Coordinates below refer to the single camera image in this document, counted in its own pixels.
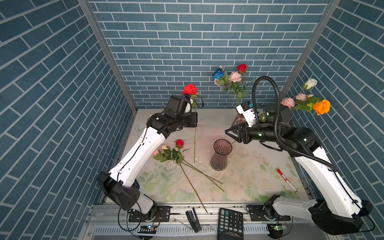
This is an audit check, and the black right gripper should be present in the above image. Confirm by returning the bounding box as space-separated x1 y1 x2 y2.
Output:
224 120 280 143

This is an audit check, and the pink glass vase with twine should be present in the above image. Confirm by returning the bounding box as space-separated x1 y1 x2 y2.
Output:
231 114 246 127

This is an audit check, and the dark smoky glass vase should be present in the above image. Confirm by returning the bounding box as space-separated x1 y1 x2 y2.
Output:
210 139 233 172

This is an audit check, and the blue rose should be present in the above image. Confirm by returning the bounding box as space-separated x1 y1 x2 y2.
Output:
212 68 225 80

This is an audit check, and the large pink rose spray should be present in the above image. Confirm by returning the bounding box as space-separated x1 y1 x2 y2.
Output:
214 70 250 104

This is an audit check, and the small red rose stem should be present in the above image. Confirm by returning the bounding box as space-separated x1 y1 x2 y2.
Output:
237 64 248 75

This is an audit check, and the pink rose stem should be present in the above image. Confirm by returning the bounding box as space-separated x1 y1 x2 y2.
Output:
281 93 315 112

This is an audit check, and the orange rose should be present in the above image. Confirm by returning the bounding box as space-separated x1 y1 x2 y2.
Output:
298 97 331 116

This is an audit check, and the white rose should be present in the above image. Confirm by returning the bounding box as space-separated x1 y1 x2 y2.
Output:
302 78 318 92

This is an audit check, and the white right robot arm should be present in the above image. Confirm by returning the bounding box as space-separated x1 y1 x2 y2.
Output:
225 101 373 235

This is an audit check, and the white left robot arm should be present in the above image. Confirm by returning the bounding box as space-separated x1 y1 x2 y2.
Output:
97 94 198 218

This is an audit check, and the bunch of roses on table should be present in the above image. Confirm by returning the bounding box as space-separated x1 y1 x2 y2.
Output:
153 139 224 213

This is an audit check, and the red white marker pen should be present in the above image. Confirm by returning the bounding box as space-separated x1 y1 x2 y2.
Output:
277 169 298 193

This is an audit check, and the black calculator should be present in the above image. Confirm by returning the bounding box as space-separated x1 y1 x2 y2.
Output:
217 208 244 240

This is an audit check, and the black stapler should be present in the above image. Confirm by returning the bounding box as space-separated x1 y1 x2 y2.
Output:
186 208 202 233

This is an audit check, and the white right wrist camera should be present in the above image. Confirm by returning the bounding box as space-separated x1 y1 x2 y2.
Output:
237 101 257 127

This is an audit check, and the black corrugated cable conduit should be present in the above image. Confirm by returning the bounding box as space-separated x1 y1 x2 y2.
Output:
251 75 338 172

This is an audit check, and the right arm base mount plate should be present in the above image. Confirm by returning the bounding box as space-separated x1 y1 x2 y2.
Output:
246 205 267 222

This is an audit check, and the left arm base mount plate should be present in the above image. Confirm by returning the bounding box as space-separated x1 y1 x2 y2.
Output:
128 206 171 223

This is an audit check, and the aluminium front rail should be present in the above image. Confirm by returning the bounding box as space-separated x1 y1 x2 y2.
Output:
86 201 264 225

